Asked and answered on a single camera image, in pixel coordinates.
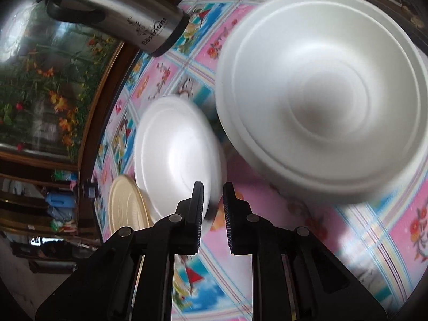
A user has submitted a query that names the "beige ribbed bowl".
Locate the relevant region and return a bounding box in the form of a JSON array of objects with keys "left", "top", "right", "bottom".
[{"left": 107, "top": 175, "right": 153, "bottom": 234}]

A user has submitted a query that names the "white foam plate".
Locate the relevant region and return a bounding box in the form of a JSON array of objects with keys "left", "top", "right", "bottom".
[{"left": 133, "top": 95, "right": 226, "bottom": 234}]

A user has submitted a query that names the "white foam bowl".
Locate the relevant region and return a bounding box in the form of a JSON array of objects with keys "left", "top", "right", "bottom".
[{"left": 215, "top": 0, "right": 427, "bottom": 204}]

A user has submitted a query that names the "colourful patterned tablecloth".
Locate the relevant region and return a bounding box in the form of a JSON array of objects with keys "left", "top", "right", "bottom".
[{"left": 91, "top": 0, "right": 427, "bottom": 315}]

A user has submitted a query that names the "small black jar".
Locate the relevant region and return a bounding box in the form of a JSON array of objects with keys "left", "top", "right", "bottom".
[{"left": 81, "top": 180, "right": 99, "bottom": 199}]

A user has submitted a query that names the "blue plastic jug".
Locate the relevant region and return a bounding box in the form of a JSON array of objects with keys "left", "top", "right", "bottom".
[{"left": 45, "top": 192, "right": 75, "bottom": 209}]

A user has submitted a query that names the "floral landscape painting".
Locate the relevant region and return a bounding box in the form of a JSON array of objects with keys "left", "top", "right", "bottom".
[{"left": 1, "top": 0, "right": 120, "bottom": 163}]

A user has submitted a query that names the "stainless steel thermos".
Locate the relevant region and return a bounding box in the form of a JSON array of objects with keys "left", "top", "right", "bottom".
[{"left": 36, "top": 0, "right": 189, "bottom": 56}]

